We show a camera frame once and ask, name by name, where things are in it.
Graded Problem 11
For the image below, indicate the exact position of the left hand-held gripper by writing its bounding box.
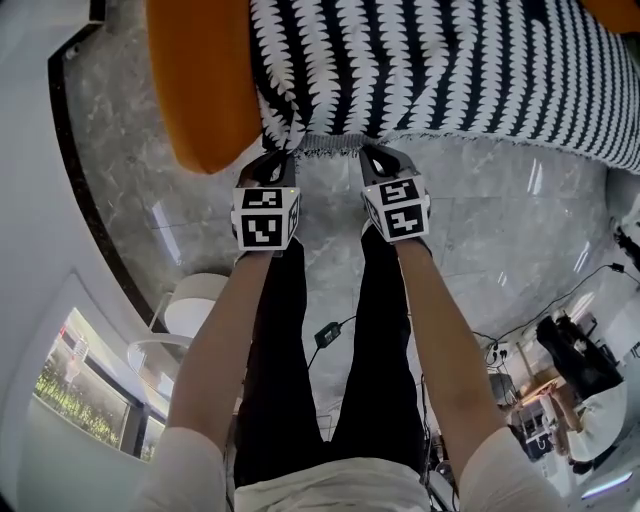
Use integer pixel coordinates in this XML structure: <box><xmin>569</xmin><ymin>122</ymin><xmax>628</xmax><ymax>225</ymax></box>
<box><xmin>230</xmin><ymin>149</ymin><xmax>304</xmax><ymax>259</ymax></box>

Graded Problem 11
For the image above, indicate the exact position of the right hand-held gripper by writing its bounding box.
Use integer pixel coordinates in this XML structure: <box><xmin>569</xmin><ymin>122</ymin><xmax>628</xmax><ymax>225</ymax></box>
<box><xmin>358</xmin><ymin>144</ymin><xmax>433</xmax><ymax>245</ymax></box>

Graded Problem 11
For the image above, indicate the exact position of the black white patterned blanket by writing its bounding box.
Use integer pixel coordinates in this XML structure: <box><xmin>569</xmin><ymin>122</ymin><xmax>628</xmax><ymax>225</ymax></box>
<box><xmin>248</xmin><ymin>0</ymin><xmax>640</xmax><ymax>176</ymax></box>

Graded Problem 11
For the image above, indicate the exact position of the orange sofa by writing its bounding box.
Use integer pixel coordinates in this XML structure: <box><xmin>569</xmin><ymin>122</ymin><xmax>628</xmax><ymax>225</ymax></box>
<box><xmin>144</xmin><ymin>0</ymin><xmax>265</xmax><ymax>176</ymax></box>

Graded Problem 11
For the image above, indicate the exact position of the person's left forearm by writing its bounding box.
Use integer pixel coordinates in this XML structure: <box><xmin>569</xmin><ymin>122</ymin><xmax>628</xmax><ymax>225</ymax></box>
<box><xmin>166</xmin><ymin>242</ymin><xmax>277</xmax><ymax>447</ymax></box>

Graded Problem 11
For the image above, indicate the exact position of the person's right forearm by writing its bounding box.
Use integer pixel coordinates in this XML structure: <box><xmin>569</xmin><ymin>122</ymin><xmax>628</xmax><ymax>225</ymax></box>
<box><xmin>397</xmin><ymin>238</ymin><xmax>507</xmax><ymax>454</ymax></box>

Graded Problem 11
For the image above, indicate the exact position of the white round lamp shade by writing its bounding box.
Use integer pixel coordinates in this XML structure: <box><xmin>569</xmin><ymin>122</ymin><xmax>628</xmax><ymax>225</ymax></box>
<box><xmin>165</xmin><ymin>272</ymin><xmax>232</xmax><ymax>344</ymax></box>

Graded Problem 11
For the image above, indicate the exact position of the black power adapter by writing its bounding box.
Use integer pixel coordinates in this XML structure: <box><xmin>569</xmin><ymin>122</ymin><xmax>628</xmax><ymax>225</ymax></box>
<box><xmin>313</xmin><ymin>322</ymin><xmax>342</xmax><ymax>347</ymax></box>

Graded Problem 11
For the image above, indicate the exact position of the black stand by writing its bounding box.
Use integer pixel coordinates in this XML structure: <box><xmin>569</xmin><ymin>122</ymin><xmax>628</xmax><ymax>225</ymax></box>
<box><xmin>608</xmin><ymin>212</ymin><xmax>640</xmax><ymax>264</ymax></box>

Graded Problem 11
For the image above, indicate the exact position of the large window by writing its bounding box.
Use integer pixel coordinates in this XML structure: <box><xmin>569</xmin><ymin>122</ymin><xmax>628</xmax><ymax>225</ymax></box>
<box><xmin>30</xmin><ymin>305</ymin><xmax>169</xmax><ymax>464</ymax></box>

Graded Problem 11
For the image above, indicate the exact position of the person's white shirt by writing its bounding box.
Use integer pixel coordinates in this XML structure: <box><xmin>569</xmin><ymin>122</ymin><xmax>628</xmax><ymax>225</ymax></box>
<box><xmin>130</xmin><ymin>424</ymin><xmax>581</xmax><ymax>512</ymax></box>

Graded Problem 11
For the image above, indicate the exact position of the black adapter cable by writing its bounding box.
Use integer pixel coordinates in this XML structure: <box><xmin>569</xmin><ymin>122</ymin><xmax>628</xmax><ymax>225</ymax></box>
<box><xmin>305</xmin><ymin>313</ymin><xmax>359</xmax><ymax>374</ymax></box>

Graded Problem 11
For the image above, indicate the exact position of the long black floor cable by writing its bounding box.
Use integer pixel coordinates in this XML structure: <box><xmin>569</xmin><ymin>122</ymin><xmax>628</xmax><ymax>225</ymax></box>
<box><xmin>472</xmin><ymin>263</ymin><xmax>627</xmax><ymax>342</ymax></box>

